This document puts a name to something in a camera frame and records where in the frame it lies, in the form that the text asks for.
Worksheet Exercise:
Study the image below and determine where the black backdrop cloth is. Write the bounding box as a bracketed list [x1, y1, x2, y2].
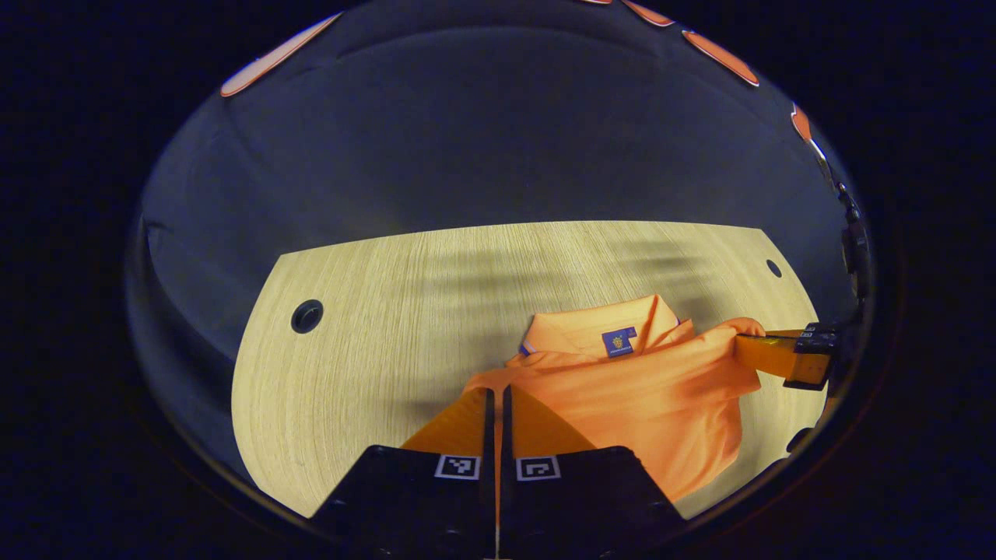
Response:
[124, 0, 876, 475]

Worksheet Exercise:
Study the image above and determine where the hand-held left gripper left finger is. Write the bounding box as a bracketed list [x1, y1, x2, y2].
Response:
[311, 387, 499, 560]

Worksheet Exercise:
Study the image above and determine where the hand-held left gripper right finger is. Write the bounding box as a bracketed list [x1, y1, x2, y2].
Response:
[498, 385, 686, 560]

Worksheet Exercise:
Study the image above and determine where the orange T-shirt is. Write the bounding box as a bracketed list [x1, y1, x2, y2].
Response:
[463, 294, 768, 503]

